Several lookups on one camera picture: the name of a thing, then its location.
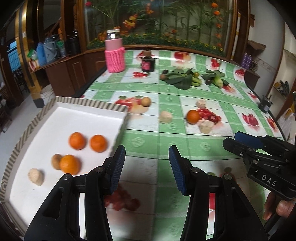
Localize dark red fruit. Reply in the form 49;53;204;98
208;115;221;124

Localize orange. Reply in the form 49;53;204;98
89;135;108;153
186;109;200;125
68;132;86;150
59;155;81;175

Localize tan round fruit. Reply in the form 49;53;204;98
141;96;152;107

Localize person's right hand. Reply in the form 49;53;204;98
263;192;295;220

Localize black clamp device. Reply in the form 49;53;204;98
258;95;273;113

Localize beige peeled fruit in tray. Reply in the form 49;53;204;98
28;168;44;186

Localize orange in tray front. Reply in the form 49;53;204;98
59;155;81;175

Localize brown round fruit in tray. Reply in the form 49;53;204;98
51;154;62;170

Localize green fruit tablecloth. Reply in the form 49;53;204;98
82;50;282;240

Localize dark fruit near corn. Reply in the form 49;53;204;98
206;79;212;85

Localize purple bottles on shelf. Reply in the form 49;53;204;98
241;52;252;69

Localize white tray striped rim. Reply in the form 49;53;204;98
1;96;128;235

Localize green leafy bok choy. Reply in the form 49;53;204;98
163;68;202;90

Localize brown kiwi fruit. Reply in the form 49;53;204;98
159;74;167;80

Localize black cup red label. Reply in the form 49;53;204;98
141;57;156;73

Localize flower garden mural panel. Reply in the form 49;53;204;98
84;0;234;57

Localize white bucket on floor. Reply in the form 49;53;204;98
40;84;56;105

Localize brown round lid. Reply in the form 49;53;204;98
142;50;152;57

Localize wooden cabinet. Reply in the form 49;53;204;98
30;48;106;97

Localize pink knit covered jar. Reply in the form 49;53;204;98
105;29;125;73

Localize grey kettle jug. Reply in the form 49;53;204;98
43;36;61;64

